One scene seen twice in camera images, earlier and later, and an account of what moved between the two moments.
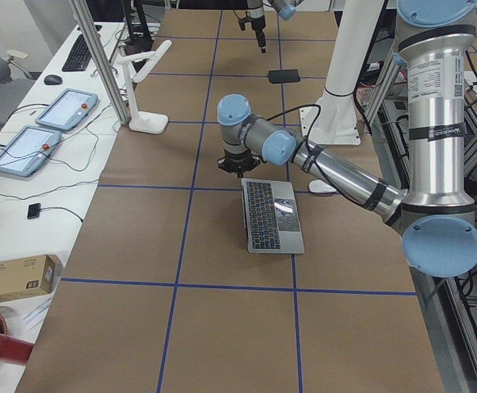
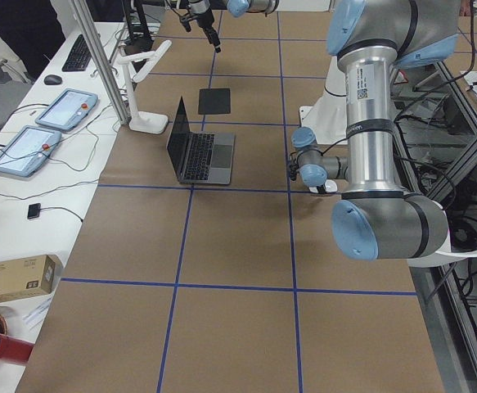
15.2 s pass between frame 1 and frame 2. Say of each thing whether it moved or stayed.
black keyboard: stayed
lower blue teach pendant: stayed
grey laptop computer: moved
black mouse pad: moved
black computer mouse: stayed
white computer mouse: stayed
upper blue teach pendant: stayed
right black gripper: moved
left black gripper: moved
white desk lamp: stayed
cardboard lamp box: stayed
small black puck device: stayed
